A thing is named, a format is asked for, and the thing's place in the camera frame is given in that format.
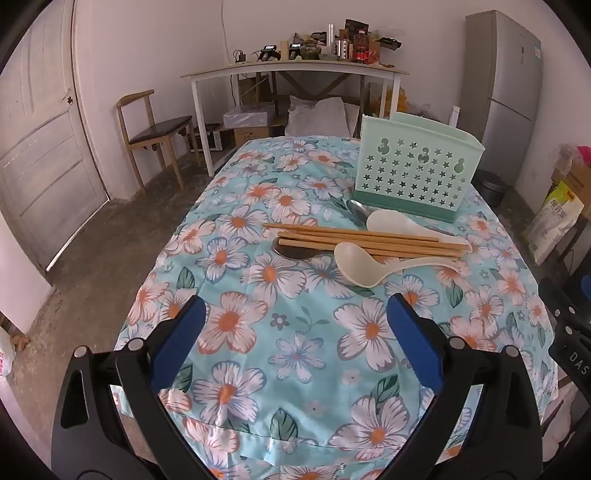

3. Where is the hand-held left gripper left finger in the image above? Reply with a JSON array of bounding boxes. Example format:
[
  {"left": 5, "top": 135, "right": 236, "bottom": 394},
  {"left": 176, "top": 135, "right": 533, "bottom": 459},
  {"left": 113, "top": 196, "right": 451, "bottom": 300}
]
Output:
[{"left": 51, "top": 294, "right": 218, "bottom": 480}]

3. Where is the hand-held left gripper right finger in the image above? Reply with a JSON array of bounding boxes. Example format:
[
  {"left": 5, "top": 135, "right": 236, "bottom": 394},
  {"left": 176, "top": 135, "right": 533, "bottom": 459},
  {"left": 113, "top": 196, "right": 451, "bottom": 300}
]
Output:
[{"left": 374, "top": 292, "right": 543, "bottom": 480}]

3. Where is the white plastic spoon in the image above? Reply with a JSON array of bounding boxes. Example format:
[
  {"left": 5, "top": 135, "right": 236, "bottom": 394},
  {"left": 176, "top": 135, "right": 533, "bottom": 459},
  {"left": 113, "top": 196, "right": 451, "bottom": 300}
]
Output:
[
  {"left": 334, "top": 242, "right": 461, "bottom": 288},
  {"left": 366, "top": 210, "right": 472, "bottom": 247}
]

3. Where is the metal spoon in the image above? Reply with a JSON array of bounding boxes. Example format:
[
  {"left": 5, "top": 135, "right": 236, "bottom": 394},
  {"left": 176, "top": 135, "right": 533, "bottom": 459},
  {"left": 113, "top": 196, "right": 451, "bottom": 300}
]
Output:
[
  {"left": 345, "top": 198, "right": 455, "bottom": 236},
  {"left": 272, "top": 237, "right": 335, "bottom": 262}
]

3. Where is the green plastic utensil holder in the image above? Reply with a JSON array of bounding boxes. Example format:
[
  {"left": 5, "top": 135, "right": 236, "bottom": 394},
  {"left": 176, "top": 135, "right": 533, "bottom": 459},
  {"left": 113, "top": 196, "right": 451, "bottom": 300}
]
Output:
[{"left": 353, "top": 113, "right": 485, "bottom": 223}]

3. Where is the floral blue tablecloth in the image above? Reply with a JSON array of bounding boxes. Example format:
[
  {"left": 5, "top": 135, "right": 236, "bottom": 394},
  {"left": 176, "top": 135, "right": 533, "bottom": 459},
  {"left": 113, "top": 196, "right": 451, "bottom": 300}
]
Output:
[{"left": 113, "top": 134, "right": 561, "bottom": 480}]

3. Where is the yellow-green printed bag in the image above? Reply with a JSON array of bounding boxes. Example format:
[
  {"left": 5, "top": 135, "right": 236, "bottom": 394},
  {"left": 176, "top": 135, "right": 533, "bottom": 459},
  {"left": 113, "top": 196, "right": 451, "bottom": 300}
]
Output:
[{"left": 526, "top": 180, "right": 585, "bottom": 264}]

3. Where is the black cooking pot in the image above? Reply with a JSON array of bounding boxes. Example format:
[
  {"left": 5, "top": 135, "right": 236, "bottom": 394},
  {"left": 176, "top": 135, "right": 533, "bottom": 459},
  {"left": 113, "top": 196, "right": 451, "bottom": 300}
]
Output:
[{"left": 475, "top": 169, "right": 509, "bottom": 208}]

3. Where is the large cardboard box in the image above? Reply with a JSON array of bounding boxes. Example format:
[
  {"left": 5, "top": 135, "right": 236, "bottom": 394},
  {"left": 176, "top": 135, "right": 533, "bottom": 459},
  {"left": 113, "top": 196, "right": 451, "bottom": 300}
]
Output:
[{"left": 549, "top": 157, "right": 591, "bottom": 204}]

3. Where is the white plastic bag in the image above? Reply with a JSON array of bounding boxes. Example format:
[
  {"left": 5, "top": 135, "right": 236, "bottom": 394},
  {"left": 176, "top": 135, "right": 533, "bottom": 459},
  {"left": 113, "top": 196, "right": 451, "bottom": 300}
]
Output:
[{"left": 0, "top": 325, "right": 17, "bottom": 377}]

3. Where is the small toaster oven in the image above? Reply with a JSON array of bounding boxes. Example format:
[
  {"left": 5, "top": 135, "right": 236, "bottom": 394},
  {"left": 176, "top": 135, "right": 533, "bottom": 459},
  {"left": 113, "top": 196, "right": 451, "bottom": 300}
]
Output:
[{"left": 191, "top": 130, "right": 225, "bottom": 153}]

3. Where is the wooden chair with dark seat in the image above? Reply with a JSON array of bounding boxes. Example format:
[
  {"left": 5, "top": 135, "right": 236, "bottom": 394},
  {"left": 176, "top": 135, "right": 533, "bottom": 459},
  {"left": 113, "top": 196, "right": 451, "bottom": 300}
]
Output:
[{"left": 115, "top": 90, "right": 204, "bottom": 192}]

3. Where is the clear plastic box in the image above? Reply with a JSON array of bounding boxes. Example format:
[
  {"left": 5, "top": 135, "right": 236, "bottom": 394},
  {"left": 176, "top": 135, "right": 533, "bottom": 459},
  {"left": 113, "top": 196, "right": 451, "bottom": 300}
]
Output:
[{"left": 223, "top": 104, "right": 274, "bottom": 129}]

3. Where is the white panel door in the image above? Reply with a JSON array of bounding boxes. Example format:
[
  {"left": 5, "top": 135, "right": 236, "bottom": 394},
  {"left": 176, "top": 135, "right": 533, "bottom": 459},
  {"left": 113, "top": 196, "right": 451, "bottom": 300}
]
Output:
[{"left": 0, "top": 0, "right": 112, "bottom": 273}]

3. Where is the yellow bag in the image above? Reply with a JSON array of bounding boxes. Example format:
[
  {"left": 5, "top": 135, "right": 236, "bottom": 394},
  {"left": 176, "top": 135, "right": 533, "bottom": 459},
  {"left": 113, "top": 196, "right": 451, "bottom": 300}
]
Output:
[{"left": 379, "top": 85, "right": 409, "bottom": 116}]

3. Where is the white sack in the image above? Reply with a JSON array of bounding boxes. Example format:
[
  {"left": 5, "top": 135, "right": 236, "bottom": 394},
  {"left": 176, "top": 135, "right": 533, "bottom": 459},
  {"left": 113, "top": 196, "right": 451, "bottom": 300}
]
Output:
[{"left": 285, "top": 95, "right": 361, "bottom": 138}]

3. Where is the flat cardboard box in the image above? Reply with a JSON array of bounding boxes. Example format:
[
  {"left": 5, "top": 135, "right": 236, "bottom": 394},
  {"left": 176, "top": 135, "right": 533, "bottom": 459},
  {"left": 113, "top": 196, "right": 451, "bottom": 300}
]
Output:
[{"left": 238, "top": 73, "right": 273, "bottom": 108}]

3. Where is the grey refrigerator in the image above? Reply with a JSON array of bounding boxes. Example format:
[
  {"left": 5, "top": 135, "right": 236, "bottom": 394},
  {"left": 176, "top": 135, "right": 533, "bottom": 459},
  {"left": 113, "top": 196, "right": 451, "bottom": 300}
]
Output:
[{"left": 459, "top": 10, "right": 543, "bottom": 190}]

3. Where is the white-legged wooden desk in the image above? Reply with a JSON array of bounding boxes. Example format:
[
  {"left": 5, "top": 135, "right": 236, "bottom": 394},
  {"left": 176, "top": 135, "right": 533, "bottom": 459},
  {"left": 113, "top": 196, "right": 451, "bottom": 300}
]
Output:
[{"left": 180, "top": 60, "right": 411, "bottom": 176}]

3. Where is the red drink bottle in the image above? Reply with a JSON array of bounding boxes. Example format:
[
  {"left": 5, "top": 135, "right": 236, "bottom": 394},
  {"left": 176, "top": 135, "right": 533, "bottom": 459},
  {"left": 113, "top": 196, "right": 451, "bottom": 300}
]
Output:
[{"left": 352, "top": 28, "right": 370, "bottom": 64}]

